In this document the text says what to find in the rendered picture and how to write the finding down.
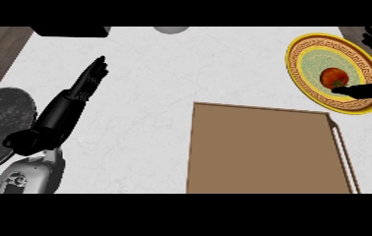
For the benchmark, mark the brown rectangular tray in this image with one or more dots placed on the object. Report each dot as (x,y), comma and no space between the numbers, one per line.
(263,149)

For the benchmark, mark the dark grey round pan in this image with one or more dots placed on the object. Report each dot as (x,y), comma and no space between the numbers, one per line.
(15,115)

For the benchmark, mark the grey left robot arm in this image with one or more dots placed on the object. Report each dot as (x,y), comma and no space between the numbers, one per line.
(35,172)

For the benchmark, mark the dark wooden panel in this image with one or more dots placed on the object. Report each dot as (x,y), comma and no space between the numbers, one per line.
(12,46)

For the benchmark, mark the yellow patterned plate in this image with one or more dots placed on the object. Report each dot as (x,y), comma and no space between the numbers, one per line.
(312,63)

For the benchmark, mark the grey round object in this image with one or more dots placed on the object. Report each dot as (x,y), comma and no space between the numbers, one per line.
(172,29)

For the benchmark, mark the red tomato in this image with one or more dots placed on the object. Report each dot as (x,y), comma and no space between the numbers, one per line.
(333,76)

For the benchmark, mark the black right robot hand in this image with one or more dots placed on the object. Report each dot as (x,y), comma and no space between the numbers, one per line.
(356,91)

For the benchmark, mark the black appliance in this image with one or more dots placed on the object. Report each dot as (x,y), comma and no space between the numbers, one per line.
(73,31)

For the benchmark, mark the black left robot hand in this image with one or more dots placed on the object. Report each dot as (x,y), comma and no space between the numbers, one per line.
(61,115)

